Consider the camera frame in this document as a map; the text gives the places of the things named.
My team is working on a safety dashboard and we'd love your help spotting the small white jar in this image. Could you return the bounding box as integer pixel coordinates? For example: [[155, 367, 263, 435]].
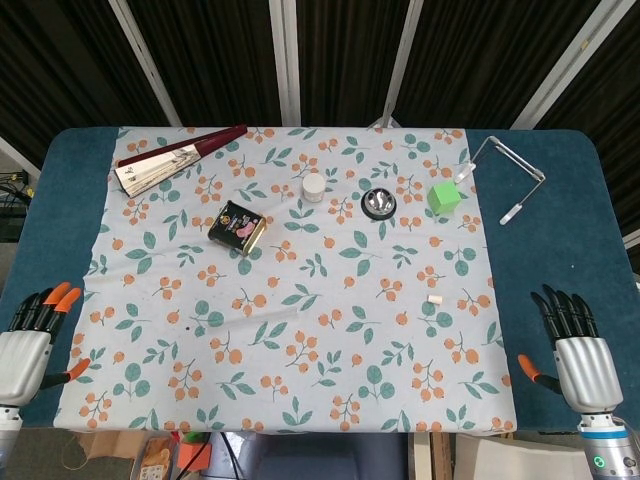
[[300, 172, 326, 204]]

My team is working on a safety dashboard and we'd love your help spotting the orange box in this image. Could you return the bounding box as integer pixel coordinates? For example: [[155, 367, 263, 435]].
[[178, 439, 214, 472]]

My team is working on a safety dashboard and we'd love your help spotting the black luncheon meat can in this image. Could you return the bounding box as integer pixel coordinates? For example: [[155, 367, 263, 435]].
[[208, 199, 267, 257]]

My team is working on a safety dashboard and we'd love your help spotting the white metal frame post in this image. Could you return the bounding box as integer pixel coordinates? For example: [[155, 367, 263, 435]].
[[107, 0, 182, 127], [268, 0, 303, 126], [510, 0, 619, 130], [369, 0, 425, 129], [0, 134, 42, 176]]

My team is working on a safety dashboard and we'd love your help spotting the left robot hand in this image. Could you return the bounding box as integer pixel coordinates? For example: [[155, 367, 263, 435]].
[[0, 281, 92, 407]]

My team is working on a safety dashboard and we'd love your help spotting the white board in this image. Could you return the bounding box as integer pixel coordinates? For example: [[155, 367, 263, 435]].
[[454, 433, 591, 480]]

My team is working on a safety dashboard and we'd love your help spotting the blue felt table cover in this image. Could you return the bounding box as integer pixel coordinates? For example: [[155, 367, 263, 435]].
[[0, 127, 640, 436]]

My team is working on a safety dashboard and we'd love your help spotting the grey robot torso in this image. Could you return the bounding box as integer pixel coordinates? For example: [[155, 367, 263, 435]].
[[207, 432, 409, 480]]

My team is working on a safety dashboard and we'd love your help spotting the printed snack packet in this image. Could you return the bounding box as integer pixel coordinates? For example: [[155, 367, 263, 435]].
[[132, 434, 179, 480]]

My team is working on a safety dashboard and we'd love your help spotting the floral tablecloth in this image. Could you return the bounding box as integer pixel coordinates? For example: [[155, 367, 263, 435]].
[[52, 124, 519, 435]]

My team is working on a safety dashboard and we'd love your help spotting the black equipment with cables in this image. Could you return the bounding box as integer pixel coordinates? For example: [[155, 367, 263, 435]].
[[0, 169, 36, 241]]

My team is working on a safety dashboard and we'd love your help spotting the folding paper fan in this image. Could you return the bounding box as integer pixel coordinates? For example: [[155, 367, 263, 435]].
[[113, 123, 249, 200]]

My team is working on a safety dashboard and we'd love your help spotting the round metal dish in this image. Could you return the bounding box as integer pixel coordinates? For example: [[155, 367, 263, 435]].
[[360, 187, 397, 221]]

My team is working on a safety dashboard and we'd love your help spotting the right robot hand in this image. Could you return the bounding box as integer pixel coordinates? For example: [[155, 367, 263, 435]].
[[517, 283, 625, 415]]

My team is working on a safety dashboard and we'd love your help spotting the bent metal rod tool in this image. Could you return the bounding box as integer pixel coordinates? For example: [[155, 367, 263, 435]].
[[452, 135, 546, 226]]

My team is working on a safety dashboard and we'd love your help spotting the green cube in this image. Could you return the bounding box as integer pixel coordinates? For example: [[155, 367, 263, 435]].
[[427, 180, 463, 217]]

